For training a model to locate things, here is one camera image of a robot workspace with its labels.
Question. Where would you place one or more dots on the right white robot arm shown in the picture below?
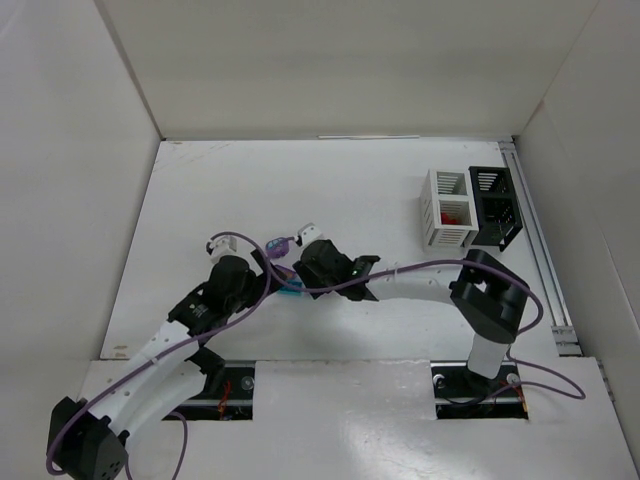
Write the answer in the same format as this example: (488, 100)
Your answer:
(489, 296)

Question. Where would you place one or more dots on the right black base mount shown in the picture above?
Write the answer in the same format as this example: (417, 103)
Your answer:
(460, 394)

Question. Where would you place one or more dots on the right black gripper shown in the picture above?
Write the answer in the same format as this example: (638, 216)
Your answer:
(300, 267)

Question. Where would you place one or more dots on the red flower lego piece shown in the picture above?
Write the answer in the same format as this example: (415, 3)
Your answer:
(447, 219)

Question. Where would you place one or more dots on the aluminium rail right edge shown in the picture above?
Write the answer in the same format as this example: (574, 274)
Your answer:
(549, 279)

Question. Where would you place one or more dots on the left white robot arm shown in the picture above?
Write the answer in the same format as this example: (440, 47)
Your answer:
(91, 439)

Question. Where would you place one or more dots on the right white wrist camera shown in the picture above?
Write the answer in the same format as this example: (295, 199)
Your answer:
(308, 234)

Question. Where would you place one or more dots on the white slatted container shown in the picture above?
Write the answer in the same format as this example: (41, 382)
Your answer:
(447, 191)

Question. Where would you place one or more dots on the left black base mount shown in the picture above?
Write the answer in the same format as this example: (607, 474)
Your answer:
(228, 390)

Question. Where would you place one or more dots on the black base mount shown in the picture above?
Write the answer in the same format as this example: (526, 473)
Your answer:
(228, 390)
(460, 394)

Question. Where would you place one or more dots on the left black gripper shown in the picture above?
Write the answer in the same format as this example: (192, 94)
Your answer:
(261, 270)

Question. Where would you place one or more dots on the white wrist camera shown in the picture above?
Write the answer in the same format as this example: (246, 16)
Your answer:
(308, 234)
(220, 246)

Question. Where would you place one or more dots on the black slatted container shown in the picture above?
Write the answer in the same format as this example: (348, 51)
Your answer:
(497, 208)

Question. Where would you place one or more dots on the purple round lego piece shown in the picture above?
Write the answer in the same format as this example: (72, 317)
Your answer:
(278, 248)

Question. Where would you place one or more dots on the teal two-by-three lego brick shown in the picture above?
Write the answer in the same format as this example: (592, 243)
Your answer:
(294, 288)

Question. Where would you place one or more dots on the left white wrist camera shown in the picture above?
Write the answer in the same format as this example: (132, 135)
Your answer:
(220, 246)

